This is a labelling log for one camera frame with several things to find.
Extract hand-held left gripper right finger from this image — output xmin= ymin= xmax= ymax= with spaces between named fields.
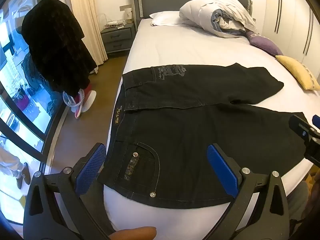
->
xmin=200 ymin=143 xmax=298 ymax=240

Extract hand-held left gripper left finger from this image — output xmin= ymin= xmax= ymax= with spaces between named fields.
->
xmin=24 ymin=142 xmax=118 ymax=240

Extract black denim pants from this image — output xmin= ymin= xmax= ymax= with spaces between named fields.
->
xmin=97 ymin=64 xmax=310 ymax=209

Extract person's right forearm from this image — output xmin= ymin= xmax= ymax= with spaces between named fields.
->
xmin=287 ymin=170 xmax=320 ymax=220

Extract person's left hand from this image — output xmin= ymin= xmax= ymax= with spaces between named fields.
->
xmin=117 ymin=226 xmax=157 ymax=240

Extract yellow cushion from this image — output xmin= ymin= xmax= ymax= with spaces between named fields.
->
xmin=275 ymin=55 xmax=320 ymax=90

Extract pink slipper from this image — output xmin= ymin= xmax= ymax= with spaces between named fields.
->
xmin=81 ymin=90 xmax=97 ymax=114
xmin=74 ymin=83 xmax=93 ymax=119

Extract purple cushion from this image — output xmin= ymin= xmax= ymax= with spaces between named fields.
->
xmin=246 ymin=30 xmax=284 ymax=57

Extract white wardrobe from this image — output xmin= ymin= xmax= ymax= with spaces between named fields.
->
xmin=261 ymin=0 xmax=320 ymax=65

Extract bed with white sheet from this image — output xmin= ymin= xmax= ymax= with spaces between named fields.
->
xmin=104 ymin=11 xmax=320 ymax=240

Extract dark hanging garment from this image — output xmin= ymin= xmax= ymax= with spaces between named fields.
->
xmin=21 ymin=0 xmax=98 ymax=97

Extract grey nightstand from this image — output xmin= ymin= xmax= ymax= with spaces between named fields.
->
xmin=100 ymin=22 xmax=137 ymax=54

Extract clear acrylic box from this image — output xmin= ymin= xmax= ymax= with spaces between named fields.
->
xmin=104 ymin=19 xmax=125 ymax=29

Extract large window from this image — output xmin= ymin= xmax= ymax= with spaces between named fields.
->
xmin=0 ymin=0 xmax=73 ymax=230

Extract white folded duvet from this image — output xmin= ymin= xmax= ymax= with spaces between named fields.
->
xmin=179 ymin=0 xmax=258 ymax=38

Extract cream curtain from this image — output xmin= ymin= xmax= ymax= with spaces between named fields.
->
xmin=69 ymin=0 xmax=108 ymax=67

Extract white pillow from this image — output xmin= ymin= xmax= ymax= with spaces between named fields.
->
xmin=149 ymin=11 xmax=190 ymax=27

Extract black wardrobe handle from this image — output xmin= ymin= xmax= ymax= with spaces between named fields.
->
xmin=274 ymin=0 xmax=283 ymax=33
xmin=303 ymin=7 xmax=314 ymax=55

